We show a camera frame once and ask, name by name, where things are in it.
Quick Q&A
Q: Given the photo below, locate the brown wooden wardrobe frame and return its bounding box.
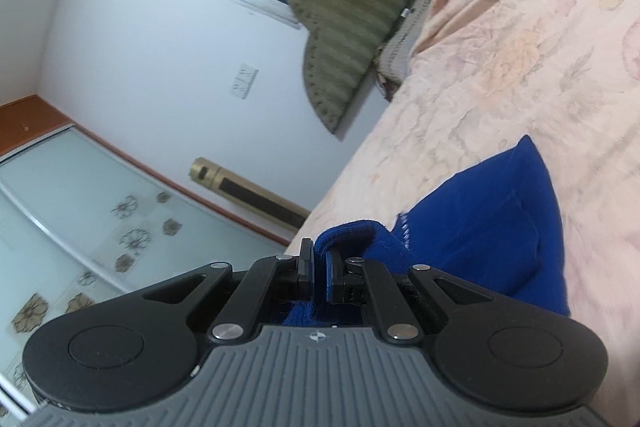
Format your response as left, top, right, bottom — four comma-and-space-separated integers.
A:
0, 94, 293, 248

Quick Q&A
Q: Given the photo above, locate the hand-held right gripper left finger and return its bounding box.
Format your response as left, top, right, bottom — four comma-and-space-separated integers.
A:
142, 238, 317, 345

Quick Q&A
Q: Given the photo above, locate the pink floral bed sheet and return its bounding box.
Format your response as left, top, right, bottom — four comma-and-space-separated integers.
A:
300, 0, 640, 427

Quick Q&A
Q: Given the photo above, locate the gold tower air conditioner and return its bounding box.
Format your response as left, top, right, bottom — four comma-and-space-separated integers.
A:
188, 157, 312, 230

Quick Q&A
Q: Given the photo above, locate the frosted flower-decal wardrobe door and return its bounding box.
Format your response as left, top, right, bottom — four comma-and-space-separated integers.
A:
0, 127, 296, 423

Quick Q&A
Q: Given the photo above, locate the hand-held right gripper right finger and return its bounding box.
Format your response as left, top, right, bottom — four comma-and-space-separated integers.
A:
325, 252, 493, 347

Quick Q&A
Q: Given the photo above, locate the blue beaded sweater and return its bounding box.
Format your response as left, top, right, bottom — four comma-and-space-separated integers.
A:
272, 135, 571, 327

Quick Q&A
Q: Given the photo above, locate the brown patterned pillow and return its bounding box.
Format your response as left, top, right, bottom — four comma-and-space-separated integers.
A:
375, 0, 441, 100

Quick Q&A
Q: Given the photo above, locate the olive padded headboard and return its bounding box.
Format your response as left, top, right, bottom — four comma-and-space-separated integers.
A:
276, 0, 446, 138

